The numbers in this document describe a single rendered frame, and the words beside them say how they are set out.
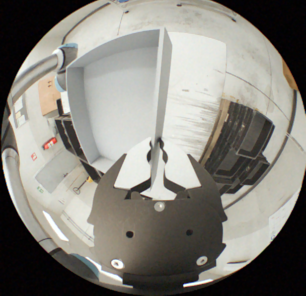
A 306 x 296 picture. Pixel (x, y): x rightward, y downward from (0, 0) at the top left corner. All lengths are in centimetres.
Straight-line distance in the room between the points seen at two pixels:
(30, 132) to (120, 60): 339
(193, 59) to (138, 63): 39
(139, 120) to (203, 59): 45
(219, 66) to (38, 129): 369
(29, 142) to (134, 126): 345
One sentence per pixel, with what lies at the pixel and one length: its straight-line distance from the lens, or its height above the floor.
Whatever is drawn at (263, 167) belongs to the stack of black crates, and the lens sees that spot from 148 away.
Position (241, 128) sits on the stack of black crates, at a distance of 90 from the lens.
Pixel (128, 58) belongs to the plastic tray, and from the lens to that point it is 17.
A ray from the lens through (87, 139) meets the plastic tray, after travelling 27.
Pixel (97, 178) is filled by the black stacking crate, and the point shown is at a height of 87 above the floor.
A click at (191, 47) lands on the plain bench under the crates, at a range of 54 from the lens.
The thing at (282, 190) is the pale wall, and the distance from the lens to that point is 270.
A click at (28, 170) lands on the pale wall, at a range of 378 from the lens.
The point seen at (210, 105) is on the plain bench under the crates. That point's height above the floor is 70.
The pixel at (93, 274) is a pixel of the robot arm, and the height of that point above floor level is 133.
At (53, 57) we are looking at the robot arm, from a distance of 49.
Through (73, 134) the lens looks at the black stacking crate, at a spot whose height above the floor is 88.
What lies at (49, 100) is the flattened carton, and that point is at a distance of 332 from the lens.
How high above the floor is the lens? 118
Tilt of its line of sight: 54 degrees down
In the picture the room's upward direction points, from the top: 151 degrees counter-clockwise
